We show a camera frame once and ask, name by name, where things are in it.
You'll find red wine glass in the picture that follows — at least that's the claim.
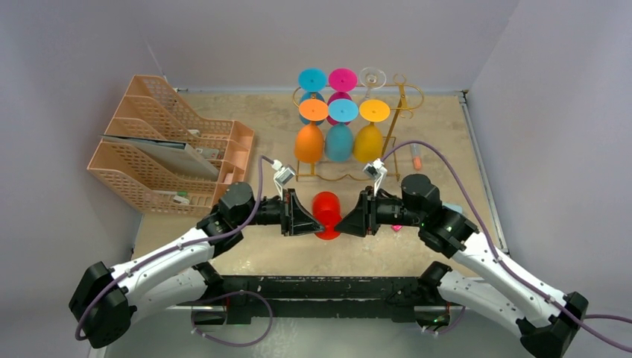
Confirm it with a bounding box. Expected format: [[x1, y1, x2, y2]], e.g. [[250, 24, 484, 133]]
[[312, 192, 341, 240]]

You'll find clear wine glass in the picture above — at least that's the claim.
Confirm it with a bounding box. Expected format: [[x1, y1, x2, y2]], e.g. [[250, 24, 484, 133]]
[[358, 67, 387, 102]]

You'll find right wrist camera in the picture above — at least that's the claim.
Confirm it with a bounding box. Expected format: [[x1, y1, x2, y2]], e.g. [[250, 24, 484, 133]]
[[363, 158, 388, 194]]

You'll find front blue wine glass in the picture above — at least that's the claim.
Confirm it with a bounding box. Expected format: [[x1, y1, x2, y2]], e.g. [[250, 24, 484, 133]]
[[325, 98, 359, 162]]

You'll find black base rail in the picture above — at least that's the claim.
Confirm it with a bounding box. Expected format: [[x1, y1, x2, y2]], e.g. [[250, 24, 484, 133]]
[[190, 274, 459, 328]]

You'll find grey folder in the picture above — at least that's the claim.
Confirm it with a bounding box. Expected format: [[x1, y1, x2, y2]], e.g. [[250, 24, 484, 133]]
[[101, 134, 220, 181]]

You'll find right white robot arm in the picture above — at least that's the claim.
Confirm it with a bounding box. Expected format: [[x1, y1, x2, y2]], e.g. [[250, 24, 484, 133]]
[[335, 174, 588, 357]]

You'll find orange wine glass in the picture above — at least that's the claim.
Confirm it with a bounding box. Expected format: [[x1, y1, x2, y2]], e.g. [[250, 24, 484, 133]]
[[294, 98, 329, 163]]

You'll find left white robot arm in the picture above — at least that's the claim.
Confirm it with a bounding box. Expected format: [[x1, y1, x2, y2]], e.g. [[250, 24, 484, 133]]
[[69, 182, 324, 348]]

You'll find light blue stapler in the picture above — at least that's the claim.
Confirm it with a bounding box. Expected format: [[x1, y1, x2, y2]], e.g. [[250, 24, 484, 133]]
[[443, 203, 464, 214]]

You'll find magenta wine glass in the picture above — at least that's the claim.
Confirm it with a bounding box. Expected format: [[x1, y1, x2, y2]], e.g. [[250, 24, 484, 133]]
[[326, 68, 359, 125]]

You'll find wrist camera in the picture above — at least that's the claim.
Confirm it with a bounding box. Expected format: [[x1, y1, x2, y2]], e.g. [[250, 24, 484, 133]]
[[363, 158, 388, 194], [271, 160, 296, 196]]

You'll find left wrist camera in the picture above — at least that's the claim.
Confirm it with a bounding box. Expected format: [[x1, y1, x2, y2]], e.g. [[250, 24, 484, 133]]
[[271, 160, 296, 196]]

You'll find gold wire glass rack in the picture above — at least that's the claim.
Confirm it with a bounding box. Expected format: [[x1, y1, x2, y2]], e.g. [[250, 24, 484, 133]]
[[292, 67, 426, 180]]

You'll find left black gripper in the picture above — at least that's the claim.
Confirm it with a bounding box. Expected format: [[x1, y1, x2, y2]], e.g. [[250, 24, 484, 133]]
[[236, 188, 324, 236]]

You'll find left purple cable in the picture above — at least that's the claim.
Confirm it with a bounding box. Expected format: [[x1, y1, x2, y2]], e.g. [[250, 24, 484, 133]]
[[74, 154, 285, 347]]

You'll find yellow wine glass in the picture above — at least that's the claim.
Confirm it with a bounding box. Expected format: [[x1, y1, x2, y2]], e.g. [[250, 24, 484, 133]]
[[353, 99, 391, 163]]

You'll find small orange-capped tube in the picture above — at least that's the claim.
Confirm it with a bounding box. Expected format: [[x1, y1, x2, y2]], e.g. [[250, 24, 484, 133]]
[[410, 143, 423, 172]]

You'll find blue wine glass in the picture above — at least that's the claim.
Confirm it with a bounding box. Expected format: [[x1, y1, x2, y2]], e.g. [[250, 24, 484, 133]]
[[325, 98, 359, 162], [297, 68, 327, 125]]

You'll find peach plastic file organizer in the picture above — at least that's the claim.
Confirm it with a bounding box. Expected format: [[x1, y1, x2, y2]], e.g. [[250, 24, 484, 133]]
[[87, 75, 254, 217]]

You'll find back blue wine glass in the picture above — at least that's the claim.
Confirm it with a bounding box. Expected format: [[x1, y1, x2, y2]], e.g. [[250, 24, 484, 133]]
[[297, 68, 327, 125]]

